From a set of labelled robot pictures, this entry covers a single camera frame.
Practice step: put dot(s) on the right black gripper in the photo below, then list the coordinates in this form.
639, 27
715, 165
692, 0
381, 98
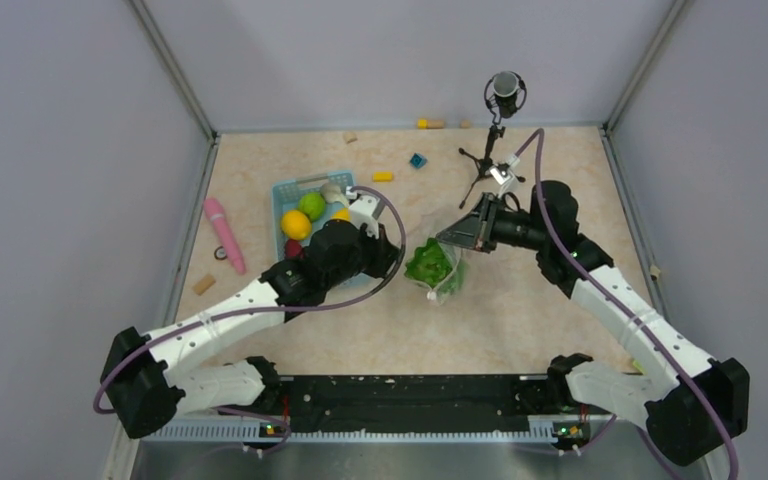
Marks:
476, 229

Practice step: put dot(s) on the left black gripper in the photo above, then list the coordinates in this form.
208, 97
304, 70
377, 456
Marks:
385, 255

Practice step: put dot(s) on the clear zip top bag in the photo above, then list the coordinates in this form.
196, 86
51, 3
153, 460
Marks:
429, 225

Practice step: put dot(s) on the green lettuce toy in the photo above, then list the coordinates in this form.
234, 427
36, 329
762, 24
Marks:
439, 269

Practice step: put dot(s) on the yellow mango toy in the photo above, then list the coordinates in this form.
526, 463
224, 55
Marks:
342, 215

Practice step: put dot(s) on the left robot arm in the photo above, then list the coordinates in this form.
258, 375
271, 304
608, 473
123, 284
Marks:
150, 378

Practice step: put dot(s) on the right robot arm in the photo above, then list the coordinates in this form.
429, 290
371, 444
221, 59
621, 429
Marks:
687, 402

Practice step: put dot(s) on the yellow block on table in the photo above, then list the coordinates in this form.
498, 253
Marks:
381, 177

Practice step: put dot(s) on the green lime toy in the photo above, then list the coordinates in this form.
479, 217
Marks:
312, 205

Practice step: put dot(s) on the red fruit toy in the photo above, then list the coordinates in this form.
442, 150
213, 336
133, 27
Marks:
293, 249

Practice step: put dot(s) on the blue square block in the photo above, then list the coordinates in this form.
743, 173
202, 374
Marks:
418, 161

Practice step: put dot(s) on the yellow lemon toy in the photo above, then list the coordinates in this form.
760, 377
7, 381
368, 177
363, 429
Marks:
296, 225

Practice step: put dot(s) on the blue plastic basket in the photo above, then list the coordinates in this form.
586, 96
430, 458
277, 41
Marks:
285, 196

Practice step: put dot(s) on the yellow wooden cylinder block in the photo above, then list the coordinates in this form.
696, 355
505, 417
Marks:
426, 123

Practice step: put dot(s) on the black microphone on tripod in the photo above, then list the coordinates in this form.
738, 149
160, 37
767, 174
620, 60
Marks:
505, 93

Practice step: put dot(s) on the pink cylinder toy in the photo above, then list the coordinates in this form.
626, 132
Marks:
216, 215

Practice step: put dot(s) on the wooden block left edge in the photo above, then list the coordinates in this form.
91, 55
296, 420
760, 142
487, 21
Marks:
203, 284

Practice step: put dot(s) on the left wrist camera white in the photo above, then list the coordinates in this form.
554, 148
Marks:
364, 209

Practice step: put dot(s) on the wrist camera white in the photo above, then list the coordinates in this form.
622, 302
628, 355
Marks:
504, 175
364, 209

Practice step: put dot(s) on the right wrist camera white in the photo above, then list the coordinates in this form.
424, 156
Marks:
504, 175

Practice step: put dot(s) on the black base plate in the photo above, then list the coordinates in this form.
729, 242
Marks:
424, 404

